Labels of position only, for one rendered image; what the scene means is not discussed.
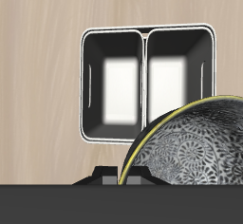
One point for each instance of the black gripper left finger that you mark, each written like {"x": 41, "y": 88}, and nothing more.
{"x": 106, "y": 175}

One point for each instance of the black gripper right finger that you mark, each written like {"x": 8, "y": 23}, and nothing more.
{"x": 139, "y": 177}

